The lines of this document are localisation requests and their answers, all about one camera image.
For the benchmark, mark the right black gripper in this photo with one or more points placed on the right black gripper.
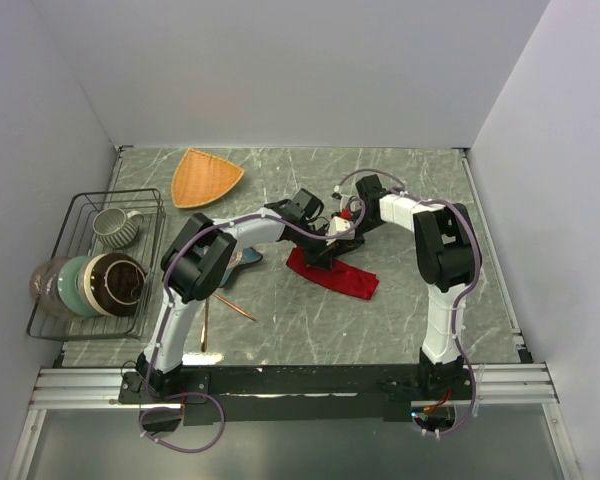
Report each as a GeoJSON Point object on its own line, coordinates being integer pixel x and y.
{"type": "Point", "coordinates": [348, 245]}

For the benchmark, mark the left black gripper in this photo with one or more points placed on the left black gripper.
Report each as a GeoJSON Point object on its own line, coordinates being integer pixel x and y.
{"type": "Point", "coordinates": [317, 259]}

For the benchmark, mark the red cloth napkin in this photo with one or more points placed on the red cloth napkin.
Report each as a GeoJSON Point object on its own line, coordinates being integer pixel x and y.
{"type": "Point", "coordinates": [341, 277]}

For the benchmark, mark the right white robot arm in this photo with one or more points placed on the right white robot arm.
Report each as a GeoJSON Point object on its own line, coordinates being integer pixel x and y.
{"type": "Point", "coordinates": [448, 258]}

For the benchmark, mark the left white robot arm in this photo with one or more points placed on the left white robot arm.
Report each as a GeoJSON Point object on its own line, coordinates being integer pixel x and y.
{"type": "Point", "coordinates": [197, 260]}

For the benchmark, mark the blue star-shaped dish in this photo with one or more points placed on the blue star-shaped dish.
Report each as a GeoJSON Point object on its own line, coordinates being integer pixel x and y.
{"type": "Point", "coordinates": [244, 258]}

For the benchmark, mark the copper fork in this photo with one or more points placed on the copper fork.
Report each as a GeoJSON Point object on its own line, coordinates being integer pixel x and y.
{"type": "Point", "coordinates": [235, 307]}

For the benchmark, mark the copper spoon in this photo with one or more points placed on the copper spoon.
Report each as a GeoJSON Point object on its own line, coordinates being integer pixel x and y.
{"type": "Point", "coordinates": [205, 327]}

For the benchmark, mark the orange woven basket tray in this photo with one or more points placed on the orange woven basket tray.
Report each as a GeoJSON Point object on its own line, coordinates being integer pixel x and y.
{"type": "Point", "coordinates": [201, 178]}

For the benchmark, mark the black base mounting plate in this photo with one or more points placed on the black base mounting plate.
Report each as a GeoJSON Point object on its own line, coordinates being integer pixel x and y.
{"type": "Point", "coordinates": [292, 392]}

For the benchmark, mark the brown cream ceramic bowl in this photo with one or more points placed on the brown cream ceramic bowl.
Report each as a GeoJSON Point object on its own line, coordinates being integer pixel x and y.
{"type": "Point", "coordinates": [111, 284]}

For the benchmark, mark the grey ribbed mug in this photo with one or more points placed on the grey ribbed mug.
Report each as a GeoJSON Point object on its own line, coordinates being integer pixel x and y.
{"type": "Point", "coordinates": [117, 228]}

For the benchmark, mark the green ceramic bowl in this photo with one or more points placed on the green ceramic bowl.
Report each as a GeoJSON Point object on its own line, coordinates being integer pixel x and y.
{"type": "Point", "coordinates": [67, 285]}

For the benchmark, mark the clear glass bowl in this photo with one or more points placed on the clear glass bowl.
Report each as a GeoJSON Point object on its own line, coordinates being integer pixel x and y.
{"type": "Point", "coordinates": [43, 288]}

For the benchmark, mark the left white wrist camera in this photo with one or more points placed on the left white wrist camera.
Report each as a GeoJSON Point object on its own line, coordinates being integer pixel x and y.
{"type": "Point", "coordinates": [340, 228]}

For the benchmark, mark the aluminium frame rail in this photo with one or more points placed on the aluminium frame rail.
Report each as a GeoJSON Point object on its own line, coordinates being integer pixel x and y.
{"type": "Point", "coordinates": [81, 388]}

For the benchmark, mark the black wire dish rack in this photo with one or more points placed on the black wire dish rack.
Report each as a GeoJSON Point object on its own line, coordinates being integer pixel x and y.
{"type": "Point", "coordinates": [76, 238]}

